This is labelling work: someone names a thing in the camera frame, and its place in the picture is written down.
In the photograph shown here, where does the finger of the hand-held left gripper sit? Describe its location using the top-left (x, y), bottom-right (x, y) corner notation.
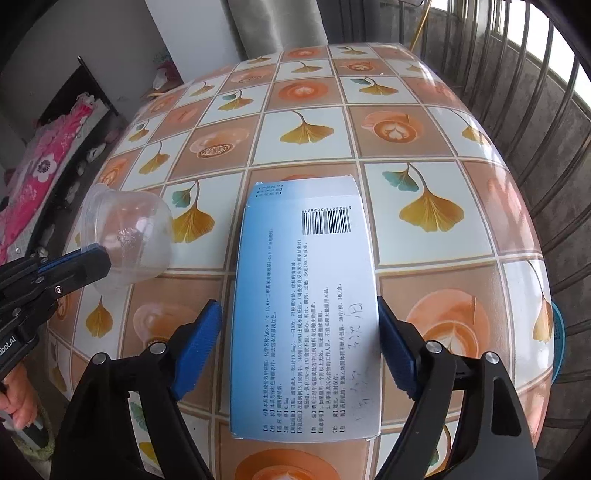
top-left (0, 247), bottom-right (113, 297)
top-left (0, 284), bottom-right (64, 326)

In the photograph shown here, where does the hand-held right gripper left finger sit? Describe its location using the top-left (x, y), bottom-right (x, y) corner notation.
top-left (55, 298), bottom-right (223, 480)

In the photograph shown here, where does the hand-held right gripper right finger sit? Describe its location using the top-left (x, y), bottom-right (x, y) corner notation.
top-left (376, 295), bottom-right (539, 480)

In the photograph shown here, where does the clear plastic cup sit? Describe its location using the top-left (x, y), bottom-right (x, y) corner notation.
top-left (79, 182), bottom-right (175, 296)

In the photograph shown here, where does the blue white medicine box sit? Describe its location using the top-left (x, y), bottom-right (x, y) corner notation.
top-left (229, 175), bottom-right (383, 442)

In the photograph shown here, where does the blue plastic basket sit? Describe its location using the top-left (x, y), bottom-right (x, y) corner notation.
top-left (549, 299), bottom-right (568, 376)

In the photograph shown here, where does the person's left hand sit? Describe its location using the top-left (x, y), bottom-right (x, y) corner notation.
top-left (0, 354), bottom-right (36, 428)

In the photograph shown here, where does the pink flowered blanket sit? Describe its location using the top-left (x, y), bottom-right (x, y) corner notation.
top-left (0, 99), bottom-right (96, 264)

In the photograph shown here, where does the leaf patterned tablecloth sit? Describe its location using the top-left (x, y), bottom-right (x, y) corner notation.
top-left (44, 42), bottom-right (556, 480)

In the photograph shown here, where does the grey curtain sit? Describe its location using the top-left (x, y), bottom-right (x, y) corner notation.
top-left (226, 0), bottom-right (331, 64)

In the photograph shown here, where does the metal balcony railing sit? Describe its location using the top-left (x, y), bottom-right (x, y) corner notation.
top-left (401, 0), bottom-right (591, 464)

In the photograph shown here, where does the black furniture frame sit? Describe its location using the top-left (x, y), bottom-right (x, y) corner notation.
top-left (59, 55), bottom-right (126, 124)

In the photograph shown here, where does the yellow broom handle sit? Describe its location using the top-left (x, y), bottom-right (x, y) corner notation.
top-left (409, 0), bottom-right (433, 49)

